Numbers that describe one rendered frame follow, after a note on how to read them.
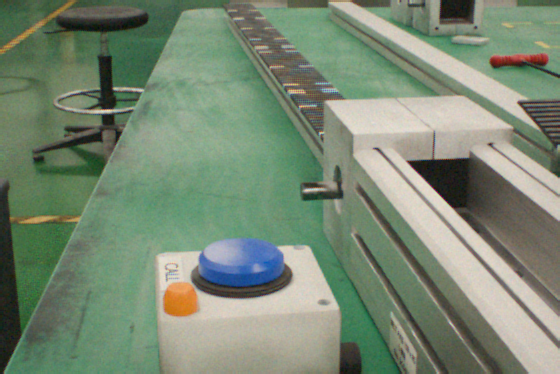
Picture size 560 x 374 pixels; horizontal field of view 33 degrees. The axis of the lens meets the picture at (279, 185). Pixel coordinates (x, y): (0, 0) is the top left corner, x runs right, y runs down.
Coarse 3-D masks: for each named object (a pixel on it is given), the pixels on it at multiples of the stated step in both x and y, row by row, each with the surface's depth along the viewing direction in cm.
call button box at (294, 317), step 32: (160, 256) 47; (192, 256) 47; (288, 256) 47; (160, 288) 43; (224, 288) 42; (256, 288) 42; (288, 288) 43; (320, 288) 43; (160, 320) 40; (192, 320) 40; (224, 320) 40; (256, 320) 40; (288, 320) 41; (320, 320) 41; (160, 352) 41; (192, 352) 40; (224, 352) 41; (256, 352) 41; (288, 352) 41; (320, 352) 41; (352, 352) 46
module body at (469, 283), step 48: (480, 144) 57; (384, 192) 49; (432, 192) 48; (480, 192) 55; (528, 192) 49; (384, 240) 49; (432, 240) 42; (480, 240) 42; (528, 240) 49; (384, 288) 50; (432, 288) 42; (480, 288) 37; (528, 288) 37; (384, 336) 50; (432, 336) 42; (480, 336) 35; (528, 336) 33
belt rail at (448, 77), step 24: (360, 24) 146; (384, 24) 143; (384, 48) 133; (408, 48) 122; (432, 48) 122; (408, 72) 121; (432, 72) 111; (456, 72) 107; (480, 96) 96; (504, 96) 95; (504, 120) 90; (528, 120) 85; (528, 144) 84; (552, 144) 80; (552, 168) 80
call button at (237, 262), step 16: (224, 240) 45; (240, 240) 45; (256, 240) 45; (208, 256) 43; (224, 256) 43; (240, 256) 43; (256, 256) 43; (272, 256) 43; (208, 272) 43; (224, 272) 42; (240, 272) 42; (256, 272) 42; (272, 272) 43
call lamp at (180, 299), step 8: (168, 288) 40; (176, 288) 40; (184, 288) 40; (192, 288) 40; (168, 296) 40; (176, 296) 40; (184, 296) 40; (192, 296) 40; (168, 304) 40; (176, 304) 40; (184, 304) 40; (192, 304) 40; (168, 312) 40; (176, 312) 40; (184, 312) 40; (192, 312) 40
